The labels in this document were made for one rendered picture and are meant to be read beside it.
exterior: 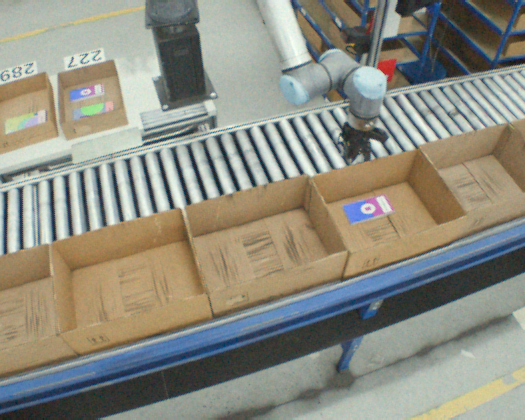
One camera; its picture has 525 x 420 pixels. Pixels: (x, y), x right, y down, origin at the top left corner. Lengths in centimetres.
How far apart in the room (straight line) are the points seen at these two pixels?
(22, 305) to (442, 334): 185
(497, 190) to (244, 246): 92
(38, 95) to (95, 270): 117
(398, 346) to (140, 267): 135
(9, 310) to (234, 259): 71
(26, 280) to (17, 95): 117
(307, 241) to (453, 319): 121
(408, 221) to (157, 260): 81
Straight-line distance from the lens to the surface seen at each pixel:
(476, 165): 181
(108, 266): 147
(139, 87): 227
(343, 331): 161
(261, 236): 145
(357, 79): 128
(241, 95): 332
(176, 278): 140
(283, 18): 127
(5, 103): 246
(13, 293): 156
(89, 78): 237
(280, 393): 217
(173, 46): 196
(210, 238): 145
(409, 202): 160
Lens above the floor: 210
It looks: 54 degrees down
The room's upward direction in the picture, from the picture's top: straight up
